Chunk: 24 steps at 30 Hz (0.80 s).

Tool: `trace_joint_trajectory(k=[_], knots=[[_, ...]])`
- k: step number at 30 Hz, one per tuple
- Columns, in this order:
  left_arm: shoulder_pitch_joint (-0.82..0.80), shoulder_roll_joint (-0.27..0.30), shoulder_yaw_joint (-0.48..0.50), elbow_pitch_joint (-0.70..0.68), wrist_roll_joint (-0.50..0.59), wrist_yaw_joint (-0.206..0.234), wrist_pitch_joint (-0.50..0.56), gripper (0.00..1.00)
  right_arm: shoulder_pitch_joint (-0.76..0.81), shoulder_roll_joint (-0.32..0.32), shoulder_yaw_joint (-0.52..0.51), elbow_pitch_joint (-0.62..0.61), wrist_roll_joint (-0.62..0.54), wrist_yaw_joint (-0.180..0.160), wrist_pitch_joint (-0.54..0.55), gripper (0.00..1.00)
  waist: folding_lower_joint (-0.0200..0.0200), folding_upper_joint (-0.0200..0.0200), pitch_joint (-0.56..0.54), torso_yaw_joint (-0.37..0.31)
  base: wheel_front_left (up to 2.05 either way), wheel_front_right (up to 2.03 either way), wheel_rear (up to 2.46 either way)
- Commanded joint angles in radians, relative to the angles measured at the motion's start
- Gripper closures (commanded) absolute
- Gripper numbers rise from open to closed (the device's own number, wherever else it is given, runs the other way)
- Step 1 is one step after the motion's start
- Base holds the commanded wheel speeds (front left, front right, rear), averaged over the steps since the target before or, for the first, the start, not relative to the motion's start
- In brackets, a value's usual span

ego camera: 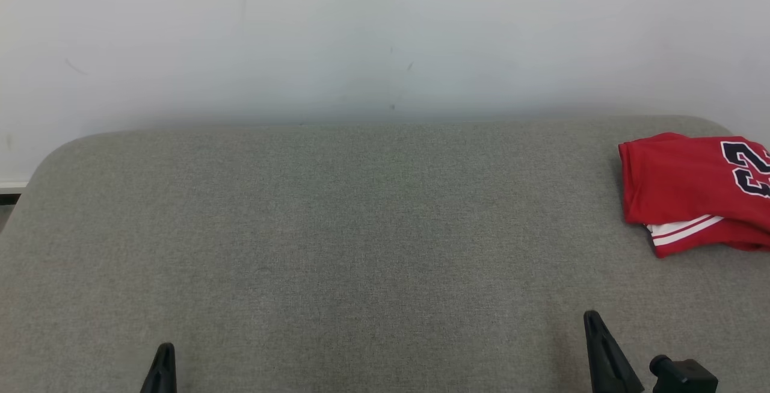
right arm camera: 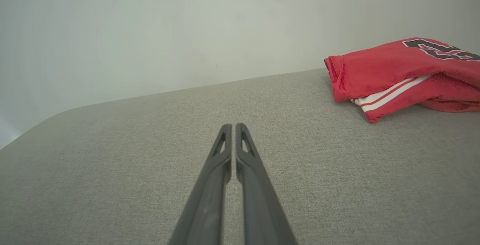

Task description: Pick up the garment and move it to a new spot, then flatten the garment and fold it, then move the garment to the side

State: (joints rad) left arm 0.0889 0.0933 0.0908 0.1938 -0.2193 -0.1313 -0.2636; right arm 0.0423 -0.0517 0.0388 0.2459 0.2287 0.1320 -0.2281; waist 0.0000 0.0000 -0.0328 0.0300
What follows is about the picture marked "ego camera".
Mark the red jersey with white trim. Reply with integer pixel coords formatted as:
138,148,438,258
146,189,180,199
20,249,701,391
618,132,770,259

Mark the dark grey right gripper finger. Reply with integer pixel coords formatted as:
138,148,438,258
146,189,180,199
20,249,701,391
584,311,645,393

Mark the dark baseboard strip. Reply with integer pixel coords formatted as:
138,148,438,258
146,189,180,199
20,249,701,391
0,181,29,206

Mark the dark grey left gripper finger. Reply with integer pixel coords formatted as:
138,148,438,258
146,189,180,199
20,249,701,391
140,342,178,393

